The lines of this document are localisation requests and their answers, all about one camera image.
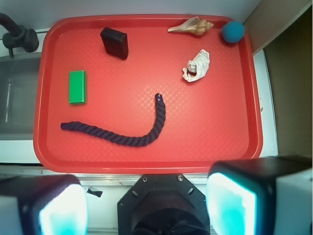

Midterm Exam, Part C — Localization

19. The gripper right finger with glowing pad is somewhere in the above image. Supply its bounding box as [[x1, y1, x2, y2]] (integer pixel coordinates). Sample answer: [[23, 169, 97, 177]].
[[205, 156, 313, 235]]

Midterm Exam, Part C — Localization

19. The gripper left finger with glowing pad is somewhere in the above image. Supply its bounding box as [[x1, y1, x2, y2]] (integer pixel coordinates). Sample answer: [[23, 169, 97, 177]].
[[0, 174, 89, 235]]

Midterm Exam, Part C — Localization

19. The crumpled white paper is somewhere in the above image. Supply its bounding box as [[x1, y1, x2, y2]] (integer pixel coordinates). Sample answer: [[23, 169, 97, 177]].
[[182, 49, 210, 83]]

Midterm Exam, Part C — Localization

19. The black tape scrap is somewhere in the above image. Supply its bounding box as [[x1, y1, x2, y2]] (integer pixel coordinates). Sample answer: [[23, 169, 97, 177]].
[[84, 187, 103, 198]]

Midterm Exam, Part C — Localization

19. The green rectangular block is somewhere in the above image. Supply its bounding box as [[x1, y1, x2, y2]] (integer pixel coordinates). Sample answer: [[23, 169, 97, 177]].
[[68, 70, 87, 105]]

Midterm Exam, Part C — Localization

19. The red plastic tray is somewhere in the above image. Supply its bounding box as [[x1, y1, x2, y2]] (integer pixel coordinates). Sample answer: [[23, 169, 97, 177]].
[[33, 15, 263, 174]]

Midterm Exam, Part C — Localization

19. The grey metal sink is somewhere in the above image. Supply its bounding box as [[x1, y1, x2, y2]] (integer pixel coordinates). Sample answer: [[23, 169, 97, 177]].
[[0, 53, 41, 141]]

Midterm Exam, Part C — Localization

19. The blue crochet ball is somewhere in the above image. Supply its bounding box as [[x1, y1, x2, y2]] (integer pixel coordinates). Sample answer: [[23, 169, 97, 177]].
[[222, 21, 245, 43]]

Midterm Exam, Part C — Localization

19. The black faucet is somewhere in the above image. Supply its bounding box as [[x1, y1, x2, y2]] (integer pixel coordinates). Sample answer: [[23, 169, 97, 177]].
[[0, 13, 39, 59]]

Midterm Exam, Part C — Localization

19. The dark brown block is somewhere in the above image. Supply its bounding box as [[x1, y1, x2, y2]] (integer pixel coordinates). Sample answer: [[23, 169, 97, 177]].
[[100, 27, 129, 60]]

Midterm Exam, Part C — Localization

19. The beige conch seashell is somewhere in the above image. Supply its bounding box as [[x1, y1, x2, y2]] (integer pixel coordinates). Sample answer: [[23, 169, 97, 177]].
[[168, 17, 214, 36]]

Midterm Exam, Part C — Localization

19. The dark purple rope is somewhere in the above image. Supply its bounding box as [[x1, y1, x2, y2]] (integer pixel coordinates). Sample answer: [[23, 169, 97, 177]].
[[60, 93, 167, 148]]

